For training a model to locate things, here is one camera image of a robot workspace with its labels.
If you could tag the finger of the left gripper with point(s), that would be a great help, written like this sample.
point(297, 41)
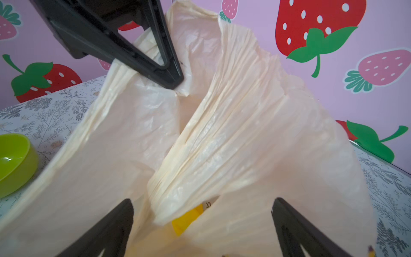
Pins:
point(91, 28)

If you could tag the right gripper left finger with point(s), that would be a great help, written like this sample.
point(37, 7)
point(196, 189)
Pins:
point(108, 238)

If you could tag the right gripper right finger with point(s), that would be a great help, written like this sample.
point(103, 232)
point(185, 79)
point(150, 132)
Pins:
point(297, 235)

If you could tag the yellow fake banana bunch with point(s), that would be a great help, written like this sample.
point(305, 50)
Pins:
point(182, 223)

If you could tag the translucent beige plastic bag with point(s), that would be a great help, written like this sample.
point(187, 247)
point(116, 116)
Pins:
point(238, 133)

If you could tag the lime green bowl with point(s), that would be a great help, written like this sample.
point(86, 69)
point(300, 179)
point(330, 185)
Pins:
point(19, 162)

